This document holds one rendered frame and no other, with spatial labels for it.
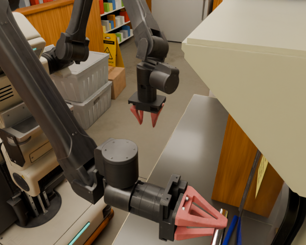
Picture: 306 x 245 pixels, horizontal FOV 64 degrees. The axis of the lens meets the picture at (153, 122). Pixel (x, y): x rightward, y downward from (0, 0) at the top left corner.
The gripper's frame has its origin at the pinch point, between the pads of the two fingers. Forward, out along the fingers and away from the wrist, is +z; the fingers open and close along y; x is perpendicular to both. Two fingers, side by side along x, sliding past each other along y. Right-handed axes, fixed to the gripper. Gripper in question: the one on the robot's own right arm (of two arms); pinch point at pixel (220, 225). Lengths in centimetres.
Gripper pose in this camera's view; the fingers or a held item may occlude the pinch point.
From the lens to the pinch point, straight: 43.0
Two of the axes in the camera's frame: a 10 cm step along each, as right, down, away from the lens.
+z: 9.3, 2.1, -3.1
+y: 0.0, -8.2, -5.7
